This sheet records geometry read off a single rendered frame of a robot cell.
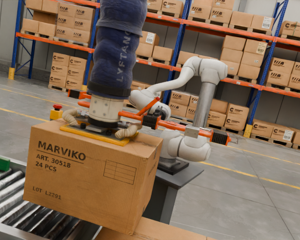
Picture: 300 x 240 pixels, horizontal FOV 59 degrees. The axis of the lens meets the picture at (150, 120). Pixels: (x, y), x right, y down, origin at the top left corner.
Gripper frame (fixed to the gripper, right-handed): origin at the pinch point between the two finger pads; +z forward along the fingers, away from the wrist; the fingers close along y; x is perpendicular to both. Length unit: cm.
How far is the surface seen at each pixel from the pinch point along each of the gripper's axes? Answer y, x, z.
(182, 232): 66, -29, -16
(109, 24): -41, 28, 11
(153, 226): 66, -12, -13
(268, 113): 41, -274, -836
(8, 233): 61, 50, 34
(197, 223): 120, -51, -127
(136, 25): -43.7, 17.4, 5.2
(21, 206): 65, 62, 8
